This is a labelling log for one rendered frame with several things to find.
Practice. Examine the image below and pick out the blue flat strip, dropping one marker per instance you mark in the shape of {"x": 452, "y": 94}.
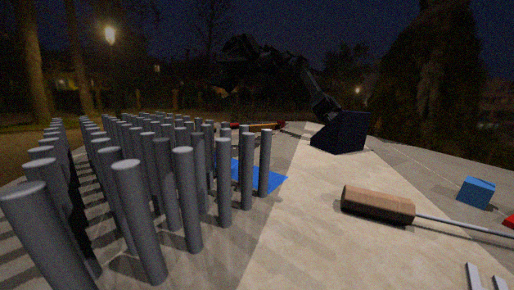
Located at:
{"x": 274, "y": 179}

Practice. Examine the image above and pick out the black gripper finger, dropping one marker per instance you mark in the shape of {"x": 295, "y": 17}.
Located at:
{"x": 219, "y": 81}
{"x": 239, "y": 55}

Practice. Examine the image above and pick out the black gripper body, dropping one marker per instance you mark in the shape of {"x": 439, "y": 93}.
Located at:
{"x": 252, "y": 67}

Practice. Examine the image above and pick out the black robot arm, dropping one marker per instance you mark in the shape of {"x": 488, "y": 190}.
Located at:
{"x": 271, "y": 63}

